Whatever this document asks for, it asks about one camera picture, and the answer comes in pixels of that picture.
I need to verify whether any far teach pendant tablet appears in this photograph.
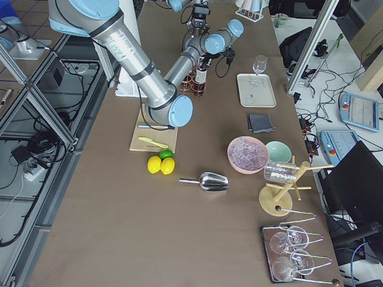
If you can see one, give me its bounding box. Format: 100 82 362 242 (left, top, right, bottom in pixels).
339 93 379 132

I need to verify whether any white cup rack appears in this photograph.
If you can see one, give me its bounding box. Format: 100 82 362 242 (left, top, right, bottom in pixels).
235 0 269 23

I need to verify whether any copper wire bottle basket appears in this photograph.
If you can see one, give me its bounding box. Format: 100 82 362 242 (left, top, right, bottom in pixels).
180 65 207 97

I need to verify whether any green lime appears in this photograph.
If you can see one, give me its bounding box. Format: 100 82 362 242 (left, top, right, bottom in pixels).
159 149 173 160

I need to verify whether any aluminium frame post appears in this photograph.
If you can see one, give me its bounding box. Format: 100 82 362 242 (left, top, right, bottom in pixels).
286 0 339 96

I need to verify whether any black glass rack tray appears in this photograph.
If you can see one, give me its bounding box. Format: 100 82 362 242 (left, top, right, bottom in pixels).
260 225 340 286

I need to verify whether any white serving tray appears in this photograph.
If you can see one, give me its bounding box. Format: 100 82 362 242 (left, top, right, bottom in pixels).
236 74 276 108

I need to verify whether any wine glass on tray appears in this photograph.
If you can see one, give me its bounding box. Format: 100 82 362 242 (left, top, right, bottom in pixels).
251 55 268 87

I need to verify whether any clear glass mug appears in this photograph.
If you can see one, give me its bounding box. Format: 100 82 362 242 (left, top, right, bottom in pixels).
264 161 299 183

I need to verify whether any wooden cup tree stand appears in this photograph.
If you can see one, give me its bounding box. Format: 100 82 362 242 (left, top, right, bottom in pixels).
259 161 334 217

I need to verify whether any teach pendant tablet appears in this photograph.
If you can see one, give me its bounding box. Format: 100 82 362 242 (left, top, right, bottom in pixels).
320 130 360 166
339 93 379 132

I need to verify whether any pink bowl with ice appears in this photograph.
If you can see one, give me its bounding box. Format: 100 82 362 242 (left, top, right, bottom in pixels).
227 136 269 175

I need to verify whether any mint green bowl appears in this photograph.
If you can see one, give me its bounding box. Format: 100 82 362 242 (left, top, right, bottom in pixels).
266 141 292 163

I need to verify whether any yellow plastic knife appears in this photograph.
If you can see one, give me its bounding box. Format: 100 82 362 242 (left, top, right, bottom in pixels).
138 136 169 149

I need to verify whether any dark grey folded cloth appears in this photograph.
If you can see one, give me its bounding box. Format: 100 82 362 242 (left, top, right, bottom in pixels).
248 114 275 133

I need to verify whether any near teach pendant tablet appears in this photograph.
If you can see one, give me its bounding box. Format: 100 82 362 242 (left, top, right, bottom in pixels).
320 130 360 166

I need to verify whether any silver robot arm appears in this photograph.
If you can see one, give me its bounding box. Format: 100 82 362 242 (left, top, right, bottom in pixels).
48 1 244 127
153 0 211 37

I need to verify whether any tea bottle taken out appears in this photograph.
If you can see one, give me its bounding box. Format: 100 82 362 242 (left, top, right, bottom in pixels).
192 67 207 96

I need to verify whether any upper hanging wine glass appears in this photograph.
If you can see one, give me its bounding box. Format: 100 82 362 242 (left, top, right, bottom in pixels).
270 226 309 255

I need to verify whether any steel ice scoop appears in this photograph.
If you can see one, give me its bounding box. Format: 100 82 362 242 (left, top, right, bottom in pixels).
179 172 229 192

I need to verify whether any hanging wine glass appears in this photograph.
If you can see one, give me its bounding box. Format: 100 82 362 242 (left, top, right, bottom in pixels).
272 249 314 282
270 226 309 255

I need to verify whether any black monitor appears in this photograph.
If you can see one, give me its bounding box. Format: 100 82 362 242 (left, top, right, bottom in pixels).
323 141 382 223

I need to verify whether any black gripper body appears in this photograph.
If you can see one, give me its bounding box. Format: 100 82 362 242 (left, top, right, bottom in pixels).
187 4 211 35
222 47 236 65

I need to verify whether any lower hanging wine glass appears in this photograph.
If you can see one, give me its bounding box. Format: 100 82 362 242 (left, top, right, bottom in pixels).
272 249 314 282

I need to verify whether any bamboo cutting board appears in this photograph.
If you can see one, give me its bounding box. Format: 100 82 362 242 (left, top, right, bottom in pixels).
129 109 178 152

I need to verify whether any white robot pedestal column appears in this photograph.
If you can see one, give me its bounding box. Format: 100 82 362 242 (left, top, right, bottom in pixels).
115 0 141 97

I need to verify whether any whole yellow lemon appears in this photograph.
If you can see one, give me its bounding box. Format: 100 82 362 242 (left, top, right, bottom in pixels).
147 155 162 174

